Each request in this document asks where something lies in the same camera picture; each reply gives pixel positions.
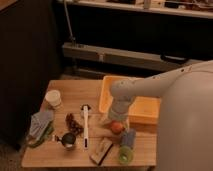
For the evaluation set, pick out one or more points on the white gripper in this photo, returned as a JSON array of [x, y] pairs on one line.
[[118, 111]]

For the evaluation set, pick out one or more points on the dark metal measuring cup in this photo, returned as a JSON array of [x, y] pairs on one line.
[[67, 140]]

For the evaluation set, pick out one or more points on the wooden block with black edge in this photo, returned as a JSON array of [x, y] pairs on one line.
[[101, 151]]

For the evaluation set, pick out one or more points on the red orange apple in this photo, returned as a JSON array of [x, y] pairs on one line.
[[116, 127]]

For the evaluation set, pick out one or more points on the grey vertical pole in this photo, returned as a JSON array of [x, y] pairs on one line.
[[71, 36]]

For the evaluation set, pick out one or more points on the yellow plastic bin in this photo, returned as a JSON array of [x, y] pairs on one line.
[[144, 110]]

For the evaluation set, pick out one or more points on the white long-handled brush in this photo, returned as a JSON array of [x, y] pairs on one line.
[[85, 114]]

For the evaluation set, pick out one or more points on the white paper cup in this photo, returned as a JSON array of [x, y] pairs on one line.
[[53, 97]]

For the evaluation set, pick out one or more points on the green vegetable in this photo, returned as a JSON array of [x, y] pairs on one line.
[[48, 130]]

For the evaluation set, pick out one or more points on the brown dried grape bunch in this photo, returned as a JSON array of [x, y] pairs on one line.
[[72, 125]]

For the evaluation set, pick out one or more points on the black handle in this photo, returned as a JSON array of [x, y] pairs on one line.
[[177, 60]]

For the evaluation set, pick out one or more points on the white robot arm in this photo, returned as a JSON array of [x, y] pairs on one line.
[[185, 123]]

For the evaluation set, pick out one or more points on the cluttered wooden shelf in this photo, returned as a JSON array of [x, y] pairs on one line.
[[152, 6]]

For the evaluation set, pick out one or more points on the blue sponge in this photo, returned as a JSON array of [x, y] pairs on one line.
[[128, 138]]

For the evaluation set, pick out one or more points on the grey metal beam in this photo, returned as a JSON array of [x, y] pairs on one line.
[[120, 57]]

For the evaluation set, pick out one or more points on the blue grey folded cloth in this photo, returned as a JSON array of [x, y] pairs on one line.
[[39, 122]]

